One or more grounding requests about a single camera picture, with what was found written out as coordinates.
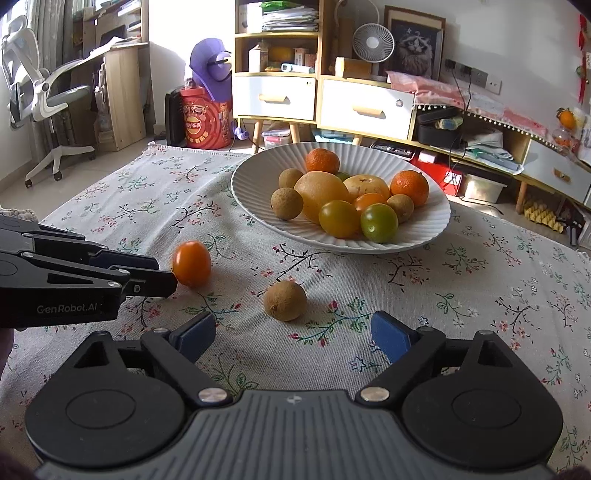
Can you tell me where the stack of documents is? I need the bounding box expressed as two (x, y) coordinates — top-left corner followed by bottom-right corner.
(260, 0), (321, 32)

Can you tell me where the yellow-green cherry tomato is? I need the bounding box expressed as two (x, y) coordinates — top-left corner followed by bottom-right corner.
(318, 200), (362, 239)

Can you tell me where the orange cherry tomato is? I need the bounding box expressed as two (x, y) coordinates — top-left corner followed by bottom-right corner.
(353, 192), (389, 212)
(172, 240), (212, 288)

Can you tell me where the yellow corrugated tray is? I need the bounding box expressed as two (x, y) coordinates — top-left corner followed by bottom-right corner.
(524, 198), (566, 234)

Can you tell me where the red hanging ornament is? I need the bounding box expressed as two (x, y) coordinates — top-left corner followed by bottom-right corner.
(575, 14), (591, 104)

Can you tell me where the orange tangerine ornament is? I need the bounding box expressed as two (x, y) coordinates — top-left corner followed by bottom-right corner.
(551, 107), (580, 148)

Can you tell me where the white drawer small handle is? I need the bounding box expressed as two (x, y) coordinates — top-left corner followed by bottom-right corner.
(524, 141), (591, 204)

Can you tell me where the white drawer wooden handle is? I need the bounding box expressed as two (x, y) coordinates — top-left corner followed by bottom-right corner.
(321, 80), (416, 139)
(233, 75), (317, 121)

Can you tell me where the orange mandarin with twig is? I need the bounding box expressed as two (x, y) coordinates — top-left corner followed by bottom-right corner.
(390, 170), (430, 208)

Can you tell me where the red gift box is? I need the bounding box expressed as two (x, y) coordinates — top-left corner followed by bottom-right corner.
(180, 87), (232, 151)

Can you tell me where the white storage box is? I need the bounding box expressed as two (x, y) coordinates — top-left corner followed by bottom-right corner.
(462, 174), (509, 204)

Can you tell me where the white milk carton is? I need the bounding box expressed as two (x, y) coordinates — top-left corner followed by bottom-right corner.
(248, 44), (270, 73)

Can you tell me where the floral tablecloth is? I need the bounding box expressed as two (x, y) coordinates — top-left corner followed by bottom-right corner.
(0, 141), (591, 480)

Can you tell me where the pile of papers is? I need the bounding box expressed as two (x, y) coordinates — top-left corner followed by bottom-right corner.
(464, 129), (525, 175)

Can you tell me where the wooden shelf cabinet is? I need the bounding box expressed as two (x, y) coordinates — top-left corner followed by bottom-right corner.
(232, 0), (338, 154)

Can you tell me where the large yellow round fruit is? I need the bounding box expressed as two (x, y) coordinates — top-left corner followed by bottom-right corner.
(294, 171), (350, 225)

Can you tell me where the pink tasselled cloth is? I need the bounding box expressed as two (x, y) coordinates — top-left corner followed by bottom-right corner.
(387, 70), (555, 139)

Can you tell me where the wooden desk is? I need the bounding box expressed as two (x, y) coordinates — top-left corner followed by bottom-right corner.
(69, 0), (153, 153)

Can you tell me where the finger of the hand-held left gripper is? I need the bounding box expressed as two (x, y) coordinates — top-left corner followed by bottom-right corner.
(0, 251), (179, 299)
(0, 216), (160, 274)

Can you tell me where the framed cat picture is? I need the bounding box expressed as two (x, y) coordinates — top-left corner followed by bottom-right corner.
(382, 6), (447, 83)

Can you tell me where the purple toy figure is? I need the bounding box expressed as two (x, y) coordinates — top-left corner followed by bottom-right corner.
(189, 38), (234, 103)

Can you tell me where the clear storage box black lid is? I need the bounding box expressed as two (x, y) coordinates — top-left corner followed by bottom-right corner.
(372, 141), (414, 160)

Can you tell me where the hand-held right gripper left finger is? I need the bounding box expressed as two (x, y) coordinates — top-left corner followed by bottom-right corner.
(65, 311), (233, 408)

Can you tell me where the wooden drawer cabinet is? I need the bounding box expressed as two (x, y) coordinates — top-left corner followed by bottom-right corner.
(318, 76), (417, 147)

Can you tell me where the white ribbed plate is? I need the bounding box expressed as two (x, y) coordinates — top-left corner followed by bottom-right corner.
(230, 142), (452, 256)

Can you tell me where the white office chair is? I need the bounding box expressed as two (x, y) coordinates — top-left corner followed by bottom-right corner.
(0, 16), (97, 188)

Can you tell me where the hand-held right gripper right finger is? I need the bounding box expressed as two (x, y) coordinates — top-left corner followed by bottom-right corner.
(355, 310), (527, 404)

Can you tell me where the red storage box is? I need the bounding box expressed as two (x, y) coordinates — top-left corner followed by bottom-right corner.
(413, 150), (465, 197)

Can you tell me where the long wooden low cabinet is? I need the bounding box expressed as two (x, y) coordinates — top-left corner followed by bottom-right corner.
(413, 106), (591, 213)

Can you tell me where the black case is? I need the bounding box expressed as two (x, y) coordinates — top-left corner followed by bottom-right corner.
(416, 106), (464, 148)

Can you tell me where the clear storage box blue lid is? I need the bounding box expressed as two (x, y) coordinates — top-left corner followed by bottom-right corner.
(314, 129), (356, 144)

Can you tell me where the grey curtain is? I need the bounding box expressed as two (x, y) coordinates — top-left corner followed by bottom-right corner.
(34, 0), (100, 88)

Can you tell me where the white desk fan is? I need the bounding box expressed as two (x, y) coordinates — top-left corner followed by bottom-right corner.
(353, 22), (396, 83)

